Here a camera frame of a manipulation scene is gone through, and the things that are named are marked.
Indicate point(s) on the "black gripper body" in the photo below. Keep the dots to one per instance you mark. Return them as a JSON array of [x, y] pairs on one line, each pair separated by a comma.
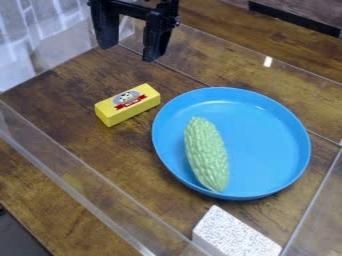
[[118, 7]]

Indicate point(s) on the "white speckled foam block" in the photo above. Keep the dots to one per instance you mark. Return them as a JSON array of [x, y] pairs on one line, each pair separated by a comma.
[[225, 236]]

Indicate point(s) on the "yellow butter box toy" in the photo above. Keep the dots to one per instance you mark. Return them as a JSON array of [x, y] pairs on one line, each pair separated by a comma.
[[127, 104]]

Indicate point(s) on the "green bitter gourd toy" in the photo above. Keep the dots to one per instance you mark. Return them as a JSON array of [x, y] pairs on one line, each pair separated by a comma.
[[206, 154]]

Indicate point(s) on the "black bar on table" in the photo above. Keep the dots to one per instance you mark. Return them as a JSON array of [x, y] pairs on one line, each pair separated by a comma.
[[295, 19]]

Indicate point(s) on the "clear acrylic enclosure wall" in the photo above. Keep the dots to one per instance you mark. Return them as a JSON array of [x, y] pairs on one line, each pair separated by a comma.
[[87, 185]]

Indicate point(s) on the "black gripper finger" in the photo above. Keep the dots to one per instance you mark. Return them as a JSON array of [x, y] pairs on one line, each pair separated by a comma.
[[106, 24], [157, 35]]

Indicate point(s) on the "blue round plastic tray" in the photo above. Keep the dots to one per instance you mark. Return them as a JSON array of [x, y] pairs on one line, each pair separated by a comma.
[[265, 137]]

